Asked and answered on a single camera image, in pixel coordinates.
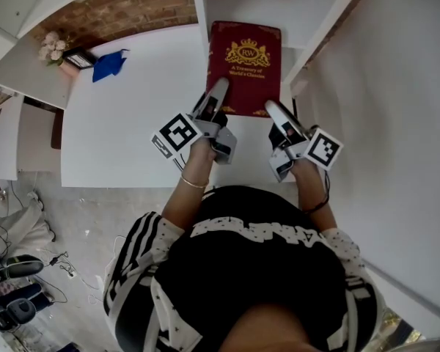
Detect dark grey round device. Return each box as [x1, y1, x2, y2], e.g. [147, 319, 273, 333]
[6, 298, 37, 325]

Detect white wooden bookshelf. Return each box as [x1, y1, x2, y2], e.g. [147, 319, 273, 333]
[189, 0, 370, 98]

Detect brown wooden chair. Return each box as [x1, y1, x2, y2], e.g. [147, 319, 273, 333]
[50, 107, 65, 150]

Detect person's chest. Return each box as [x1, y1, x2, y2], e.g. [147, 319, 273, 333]
[219, 302, 316, 352]

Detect beige fabric bag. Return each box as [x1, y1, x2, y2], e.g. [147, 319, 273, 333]
[0, 191, 56, 251]

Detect white side shelf board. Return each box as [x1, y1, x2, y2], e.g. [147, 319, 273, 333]
[0, 31, 81, 110]

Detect person's right forearm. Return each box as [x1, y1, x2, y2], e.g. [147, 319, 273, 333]
[288, 158, 339, 231]

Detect checkered cloth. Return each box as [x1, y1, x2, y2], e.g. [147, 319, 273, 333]
[0, 280, 20, 297]

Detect blue cloth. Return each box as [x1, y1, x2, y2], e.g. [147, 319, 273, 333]
[92, 48, 130, 84]

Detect gold bangle bracelet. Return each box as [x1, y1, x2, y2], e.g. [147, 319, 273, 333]
[180, 174, 210, 189]

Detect black picture frame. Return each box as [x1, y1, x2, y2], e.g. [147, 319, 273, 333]
[62, 47, 97, 71]

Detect black wristband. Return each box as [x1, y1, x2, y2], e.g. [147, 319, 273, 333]
[304, 199, 329, 214]

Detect black oval cushion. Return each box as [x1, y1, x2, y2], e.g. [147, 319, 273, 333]
[5, 254, 45, 280]

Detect white side cabinet panel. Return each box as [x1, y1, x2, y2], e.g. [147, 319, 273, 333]
[0, 93, 26, 181]

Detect person's left forearm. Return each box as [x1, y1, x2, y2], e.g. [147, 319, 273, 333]
[161, 137, 216, 234]

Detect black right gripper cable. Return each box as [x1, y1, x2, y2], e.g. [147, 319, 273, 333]
[321, 169, 331, 207]

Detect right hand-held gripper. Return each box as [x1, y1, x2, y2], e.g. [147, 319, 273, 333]
[265, 100, 345, 184]

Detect white floor cable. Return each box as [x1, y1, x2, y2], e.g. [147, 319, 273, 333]
[73, 232, 109, 307]

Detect dark red gold-printed book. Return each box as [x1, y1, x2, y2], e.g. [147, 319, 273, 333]
[205, 20, 282, 119]

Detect white desk with drawers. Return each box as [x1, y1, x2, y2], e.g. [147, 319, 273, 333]
[60, 22, 309, 190]

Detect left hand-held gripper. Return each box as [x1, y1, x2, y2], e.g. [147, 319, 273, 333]
[150, 77, 239, 166]

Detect person's black white shirt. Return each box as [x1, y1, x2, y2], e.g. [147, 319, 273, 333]
[102, 185, 386, 352]

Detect pale artificial flowers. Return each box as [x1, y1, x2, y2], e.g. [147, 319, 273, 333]
[38, 31, 74, 67]

